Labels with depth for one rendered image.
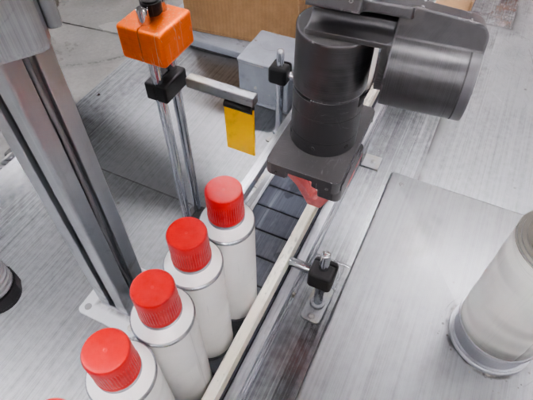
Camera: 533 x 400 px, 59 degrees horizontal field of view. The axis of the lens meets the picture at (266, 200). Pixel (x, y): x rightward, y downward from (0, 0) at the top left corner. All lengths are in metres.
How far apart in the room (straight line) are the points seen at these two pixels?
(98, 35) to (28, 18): 2.61
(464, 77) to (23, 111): 0.30
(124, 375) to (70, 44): 2.51
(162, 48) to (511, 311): 0.37
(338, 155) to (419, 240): 0.28
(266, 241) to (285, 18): 0.49
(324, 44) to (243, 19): 0.66
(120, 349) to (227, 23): 0.77
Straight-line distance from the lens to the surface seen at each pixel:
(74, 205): 0.46
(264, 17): 0.97
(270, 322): 0.56
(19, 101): 0.38
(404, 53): 0.33
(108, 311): 0.65
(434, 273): 0.62
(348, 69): 0.34
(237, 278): 0.47
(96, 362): 0.34
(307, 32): 0.34
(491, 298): 0.49
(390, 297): 0.59
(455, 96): 0.34
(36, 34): 0.20
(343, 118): 0.37
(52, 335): 0.66
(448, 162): 0.83
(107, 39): 2.75
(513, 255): 0.45
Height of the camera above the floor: 1.39
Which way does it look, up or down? 51 degrees down
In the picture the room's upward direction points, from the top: straight up
